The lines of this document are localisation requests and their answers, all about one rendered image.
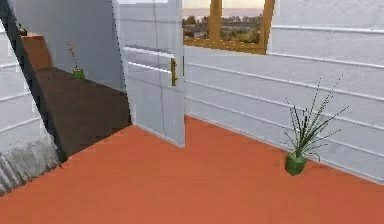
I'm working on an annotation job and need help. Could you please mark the white room door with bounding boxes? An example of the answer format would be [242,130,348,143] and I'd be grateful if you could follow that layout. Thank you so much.
[111,0,186,149]

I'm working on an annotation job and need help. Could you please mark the orange brown cabinet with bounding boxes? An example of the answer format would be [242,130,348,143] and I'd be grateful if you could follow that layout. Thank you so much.
[21,33,54,71]

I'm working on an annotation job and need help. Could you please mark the thin plant in green pot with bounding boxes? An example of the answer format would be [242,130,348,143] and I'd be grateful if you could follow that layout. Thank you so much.
[65,42,86,80]

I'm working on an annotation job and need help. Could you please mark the spiky plant in green pot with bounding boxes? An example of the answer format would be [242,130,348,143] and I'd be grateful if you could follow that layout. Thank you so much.
[281,75,350,177]

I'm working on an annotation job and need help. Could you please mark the brass door handle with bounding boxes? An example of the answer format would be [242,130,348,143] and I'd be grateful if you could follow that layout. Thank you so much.
[170,57,179,87]

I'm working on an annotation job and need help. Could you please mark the wooden framed window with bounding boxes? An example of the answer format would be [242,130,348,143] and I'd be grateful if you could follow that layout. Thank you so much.
[181,0,277,56]

